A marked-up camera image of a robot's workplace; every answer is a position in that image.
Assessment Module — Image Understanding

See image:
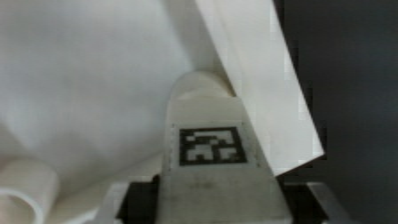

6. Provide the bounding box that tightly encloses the white leg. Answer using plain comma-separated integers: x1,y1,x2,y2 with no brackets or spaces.
155,71,293,224

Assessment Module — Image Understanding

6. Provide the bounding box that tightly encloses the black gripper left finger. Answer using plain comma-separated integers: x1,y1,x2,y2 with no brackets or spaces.
94,176,163,224

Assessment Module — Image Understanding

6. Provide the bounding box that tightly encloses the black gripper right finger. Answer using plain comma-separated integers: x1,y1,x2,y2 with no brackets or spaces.
274,176,361,224

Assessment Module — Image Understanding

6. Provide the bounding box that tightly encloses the white square table top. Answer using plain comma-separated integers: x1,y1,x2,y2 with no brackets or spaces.
0,0,323,224

